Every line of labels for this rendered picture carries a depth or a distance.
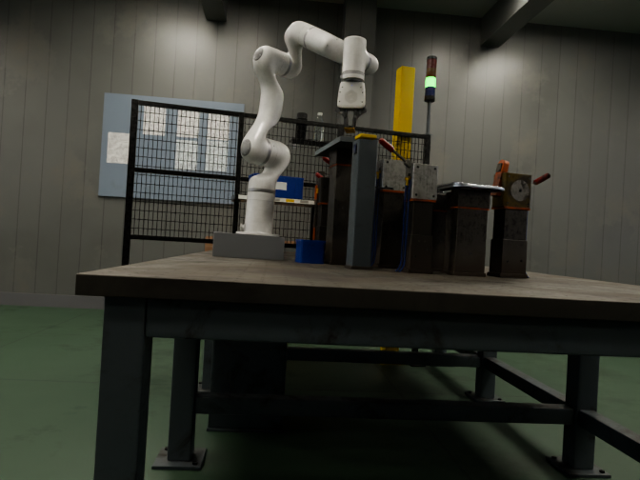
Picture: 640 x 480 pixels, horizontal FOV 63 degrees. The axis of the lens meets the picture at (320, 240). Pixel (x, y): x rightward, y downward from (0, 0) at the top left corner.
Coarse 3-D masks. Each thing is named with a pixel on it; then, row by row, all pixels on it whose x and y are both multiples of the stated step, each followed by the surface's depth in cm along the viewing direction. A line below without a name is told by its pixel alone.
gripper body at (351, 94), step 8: (344, 80) 191; (352, 80) 189; (344, 88) 191; (352, 88) 190; (360, 88) 190; (344, 96) 190; (352, 96) 190; (360, 96) 190; (344, 104) 190; (352, 104) 190; (360, 104) 190
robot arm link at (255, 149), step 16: (272, 48) 218; (256, 64) 217; (272, 64) 217; (288, 64) 222; (272, 80) 218; (272, 96) 220; (272, 112) 220; (256, 128) 219; (256, 144) 216; (256, 160) 219
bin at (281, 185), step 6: (252, 174) 303; (282, 180) 305; (288, 180) 306; (294, 180) 308; (300, 180) 309; (276, 186) 304; (282, 186) 305; (288, 186) 306; (294, 186) 308; (300, 186) 309; (276, 192) 304; (282, 192) 305; (288, 192) 307; (294, 192) 308; (300, 192) 309; (294, 198) 308; (300, 198) 309
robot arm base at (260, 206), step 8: (248, 192) 223; (256, 192) 219; (264, 192) 220; (248, 200) 222; (256, 200) 219; (264, 200) 220; (272, 200) 223; (248, 208) 221; (256, 208) 219; (264, 208) 220; (272, 208) 223; (248, 216) 221; (256, 216) 219; (264, 216) 220; (272, 216) 224; (248, 224) 221; (256, 224) 219; (264, 224) 220; (240, 232) 218; (248, 232) 216; (256, 232) 215; (264, 232) 220
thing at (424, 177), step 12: (408, 168) 174; (420, 168) 170; (432, 168) 171; (408, 180) 172; (420, 180) 170; (432, 180) 171; (408, 192) 173; (420, 192) 170; (432, 192) 171; (408, 204) 171; (420, 204) 171; (432, 204) 172; (408, 216) 171; (420, 216) 171; (408, 228) 174; (420, 228) 171; (408, 240) 172; (420, 240) 171; (408, 252) 171; (420, 252) 171; (408, 264) 171; (420, 264) 171
